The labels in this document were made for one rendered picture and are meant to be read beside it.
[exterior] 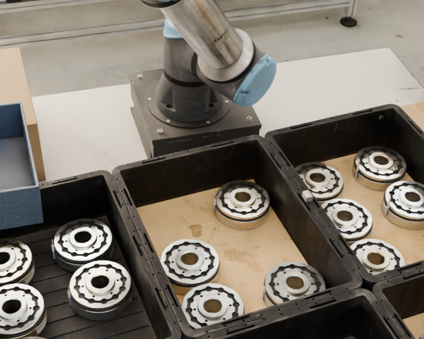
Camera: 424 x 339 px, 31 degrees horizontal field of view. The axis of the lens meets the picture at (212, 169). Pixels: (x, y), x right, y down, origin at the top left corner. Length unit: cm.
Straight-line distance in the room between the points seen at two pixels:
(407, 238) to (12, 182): 71
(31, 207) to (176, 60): 64
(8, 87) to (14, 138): 49
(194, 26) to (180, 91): 34
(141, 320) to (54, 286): 17
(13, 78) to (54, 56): 165
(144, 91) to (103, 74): 150
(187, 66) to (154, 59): 176
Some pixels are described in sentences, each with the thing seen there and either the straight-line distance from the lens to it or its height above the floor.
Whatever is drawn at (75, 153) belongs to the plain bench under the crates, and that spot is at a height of 70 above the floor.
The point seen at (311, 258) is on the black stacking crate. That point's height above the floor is 85.
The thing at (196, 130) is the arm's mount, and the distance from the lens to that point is 167.
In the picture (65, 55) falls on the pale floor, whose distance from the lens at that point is 341.
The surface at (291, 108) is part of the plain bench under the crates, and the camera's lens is 192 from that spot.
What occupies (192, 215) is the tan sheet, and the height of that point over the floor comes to 83.
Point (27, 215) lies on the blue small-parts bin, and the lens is 110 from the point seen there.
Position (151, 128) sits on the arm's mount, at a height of 80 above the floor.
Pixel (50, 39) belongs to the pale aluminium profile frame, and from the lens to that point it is 330.
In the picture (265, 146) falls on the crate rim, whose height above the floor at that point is 93.
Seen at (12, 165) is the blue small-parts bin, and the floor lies 107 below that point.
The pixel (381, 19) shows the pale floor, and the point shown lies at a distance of 377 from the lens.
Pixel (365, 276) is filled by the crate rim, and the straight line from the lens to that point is 123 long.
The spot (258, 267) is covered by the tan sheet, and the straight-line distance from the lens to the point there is 135.
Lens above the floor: 184
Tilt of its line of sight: 41 degrees down
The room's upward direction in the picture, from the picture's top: 2 degrees clockwise
